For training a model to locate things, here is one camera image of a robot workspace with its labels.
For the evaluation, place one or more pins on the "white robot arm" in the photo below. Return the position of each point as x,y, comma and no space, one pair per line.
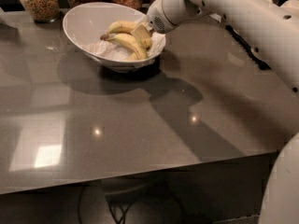
273,33

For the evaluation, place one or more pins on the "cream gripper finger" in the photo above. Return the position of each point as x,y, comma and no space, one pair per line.
140,32
143,20

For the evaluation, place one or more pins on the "yellow banana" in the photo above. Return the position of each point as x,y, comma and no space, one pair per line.
127,27
129,42

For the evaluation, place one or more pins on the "white oval bowl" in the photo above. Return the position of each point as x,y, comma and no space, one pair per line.
84,24

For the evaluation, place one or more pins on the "black rubber mat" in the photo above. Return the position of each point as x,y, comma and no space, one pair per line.
246,47

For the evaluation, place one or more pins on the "white paper liner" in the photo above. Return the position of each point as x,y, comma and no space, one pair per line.
115,52

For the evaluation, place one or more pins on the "left glass cereal jar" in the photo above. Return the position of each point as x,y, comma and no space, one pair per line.
42,10

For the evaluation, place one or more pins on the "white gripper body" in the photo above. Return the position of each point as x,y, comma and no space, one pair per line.
156,17

